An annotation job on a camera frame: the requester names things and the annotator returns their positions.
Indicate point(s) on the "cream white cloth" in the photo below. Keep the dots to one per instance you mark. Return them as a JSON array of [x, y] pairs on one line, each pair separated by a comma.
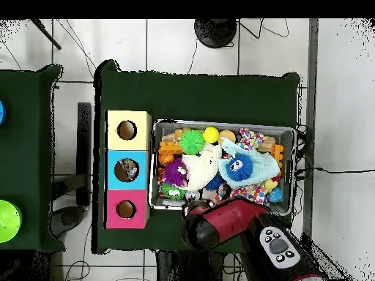
[[202, 167]]

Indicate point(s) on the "silver crushed can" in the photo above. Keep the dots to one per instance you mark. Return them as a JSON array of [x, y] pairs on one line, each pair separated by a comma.
[[130, 171]]

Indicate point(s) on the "small orange plastic toy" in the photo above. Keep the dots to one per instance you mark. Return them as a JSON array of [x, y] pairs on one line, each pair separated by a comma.
[[276, 153]]

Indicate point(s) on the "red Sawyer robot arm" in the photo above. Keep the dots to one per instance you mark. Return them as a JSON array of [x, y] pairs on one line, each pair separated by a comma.
[[234, 219]]

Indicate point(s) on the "wooden box with three holes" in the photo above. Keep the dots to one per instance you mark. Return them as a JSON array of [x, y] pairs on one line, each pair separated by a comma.
[[114, 120]]

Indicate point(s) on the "shallow clear mesh bin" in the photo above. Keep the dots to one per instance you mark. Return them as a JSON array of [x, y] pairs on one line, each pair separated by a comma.
[[288, 133]]

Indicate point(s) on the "green spiky rubber ball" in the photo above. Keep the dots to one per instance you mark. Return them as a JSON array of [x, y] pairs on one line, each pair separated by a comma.
[[192, 141]]

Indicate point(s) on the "orange toy building block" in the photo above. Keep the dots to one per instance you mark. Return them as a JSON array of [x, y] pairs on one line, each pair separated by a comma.
[[170, 153]]

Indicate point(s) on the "purple spiky ball with eyes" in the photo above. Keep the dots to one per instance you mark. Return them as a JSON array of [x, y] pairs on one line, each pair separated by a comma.
[[175, 173]]

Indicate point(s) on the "green toy with white eyes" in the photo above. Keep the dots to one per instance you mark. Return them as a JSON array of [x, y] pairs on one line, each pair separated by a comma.
[[171, 191]]

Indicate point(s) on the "tan orange ball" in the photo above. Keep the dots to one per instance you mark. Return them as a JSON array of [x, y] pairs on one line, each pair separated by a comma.
[[227, 136]]

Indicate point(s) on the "dark green table cloth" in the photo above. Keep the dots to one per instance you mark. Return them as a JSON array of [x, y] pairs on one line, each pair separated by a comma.
[[205, 99]]

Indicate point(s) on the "small colourful dotted cloth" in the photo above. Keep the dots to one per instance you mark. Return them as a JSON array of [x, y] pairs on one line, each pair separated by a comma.
[[251, 139]]

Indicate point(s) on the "large colourful dotted cloth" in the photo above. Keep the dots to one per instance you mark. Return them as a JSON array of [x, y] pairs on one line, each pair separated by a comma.
[[255, 192]]

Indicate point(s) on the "mint green cloth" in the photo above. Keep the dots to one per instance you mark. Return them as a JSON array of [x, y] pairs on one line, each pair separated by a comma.
[[263, 170]]

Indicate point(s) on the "small blue yellow ball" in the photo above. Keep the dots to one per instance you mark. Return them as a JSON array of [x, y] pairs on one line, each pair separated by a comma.
[[275, 193]]

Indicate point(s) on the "black panel stand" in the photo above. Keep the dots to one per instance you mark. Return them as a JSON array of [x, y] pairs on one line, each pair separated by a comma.
[[84, 152]]

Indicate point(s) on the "black round stand base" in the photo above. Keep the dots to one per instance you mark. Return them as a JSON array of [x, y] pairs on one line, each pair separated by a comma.
[[215, 32]]

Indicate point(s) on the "grey round stand foot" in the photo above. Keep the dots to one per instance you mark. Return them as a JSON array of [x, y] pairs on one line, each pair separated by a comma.
[[69, 219]]

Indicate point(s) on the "green cloth side table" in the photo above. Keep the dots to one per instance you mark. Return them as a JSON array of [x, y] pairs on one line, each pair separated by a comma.
[[29, 146]]

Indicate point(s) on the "black pole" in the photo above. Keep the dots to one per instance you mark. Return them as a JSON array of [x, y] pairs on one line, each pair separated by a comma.
[[47, 35]]

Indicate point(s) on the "blue round object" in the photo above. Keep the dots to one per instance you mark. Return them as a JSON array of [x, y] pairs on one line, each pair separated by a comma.
[[2, 112]]

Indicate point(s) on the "green round bowl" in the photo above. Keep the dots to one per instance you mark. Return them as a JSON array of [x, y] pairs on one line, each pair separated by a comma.
[[8, 221]]

